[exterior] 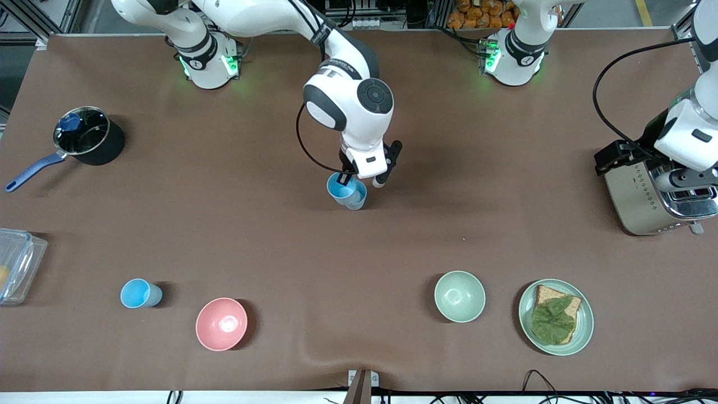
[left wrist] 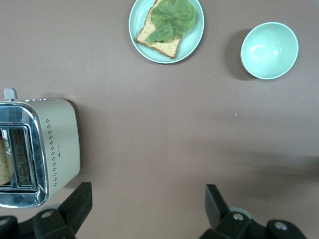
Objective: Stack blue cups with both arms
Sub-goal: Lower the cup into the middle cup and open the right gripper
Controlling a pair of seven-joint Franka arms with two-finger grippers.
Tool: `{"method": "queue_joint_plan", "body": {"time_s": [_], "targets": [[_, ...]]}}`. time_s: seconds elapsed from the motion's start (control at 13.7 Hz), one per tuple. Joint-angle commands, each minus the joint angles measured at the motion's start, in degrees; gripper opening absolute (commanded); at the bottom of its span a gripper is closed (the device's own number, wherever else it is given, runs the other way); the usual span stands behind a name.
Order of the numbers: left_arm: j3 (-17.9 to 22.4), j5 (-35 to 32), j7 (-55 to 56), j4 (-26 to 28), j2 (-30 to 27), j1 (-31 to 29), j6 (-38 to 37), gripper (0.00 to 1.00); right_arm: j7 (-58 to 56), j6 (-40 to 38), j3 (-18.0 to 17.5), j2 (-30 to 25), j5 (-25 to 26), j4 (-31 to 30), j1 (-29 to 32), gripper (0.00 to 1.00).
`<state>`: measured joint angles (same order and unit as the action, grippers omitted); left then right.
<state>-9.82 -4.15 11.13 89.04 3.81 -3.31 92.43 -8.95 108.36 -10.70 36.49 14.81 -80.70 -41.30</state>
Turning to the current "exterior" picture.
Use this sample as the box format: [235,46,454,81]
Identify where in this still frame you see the light blue plastic cup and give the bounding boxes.
[327,172,367,211]
[120,278,163,309]

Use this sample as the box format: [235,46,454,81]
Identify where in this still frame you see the beige chrome toaster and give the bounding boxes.
[603,160,718,236]

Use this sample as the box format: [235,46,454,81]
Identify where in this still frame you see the toasted bread slice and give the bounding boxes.
[533,284,583,345]

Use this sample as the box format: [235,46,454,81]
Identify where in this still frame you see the light green bowl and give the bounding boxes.
[434,270,487,324]

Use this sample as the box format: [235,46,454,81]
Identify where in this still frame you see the bag of orange snacks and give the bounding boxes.
[447,0,518,30]

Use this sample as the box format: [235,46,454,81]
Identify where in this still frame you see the light green plate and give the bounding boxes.
[518,279,595,356]

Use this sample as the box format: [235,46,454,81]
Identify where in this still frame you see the green lettuce leaf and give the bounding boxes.
[530,296,578,344]

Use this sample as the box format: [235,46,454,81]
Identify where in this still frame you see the pink bowl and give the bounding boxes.
[195,297,248,352]

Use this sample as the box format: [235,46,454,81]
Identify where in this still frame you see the glass lid with blue knob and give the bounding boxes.
[53,107,110,156]

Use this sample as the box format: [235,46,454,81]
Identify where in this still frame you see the clear plastic container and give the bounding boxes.
[0,228,49,306]

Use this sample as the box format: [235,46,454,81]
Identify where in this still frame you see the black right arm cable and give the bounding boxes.
[296,103,346,173]

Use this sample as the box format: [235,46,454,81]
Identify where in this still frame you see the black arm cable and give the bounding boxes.
[592,36,696,155]
[296,103,346,173]

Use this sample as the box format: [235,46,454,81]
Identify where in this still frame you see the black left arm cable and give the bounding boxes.
[592,36,696,155]

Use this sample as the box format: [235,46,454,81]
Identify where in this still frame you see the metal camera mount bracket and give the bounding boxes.
[343,369,380,404]

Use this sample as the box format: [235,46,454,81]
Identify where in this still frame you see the black floor cable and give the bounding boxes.
[523,369,564,404]

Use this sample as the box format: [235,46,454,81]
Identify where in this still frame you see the black pot with blue handle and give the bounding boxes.
[4,105,126,193]

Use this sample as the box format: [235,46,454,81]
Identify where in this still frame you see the aluminium frame profile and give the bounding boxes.
[0,0,76,35]

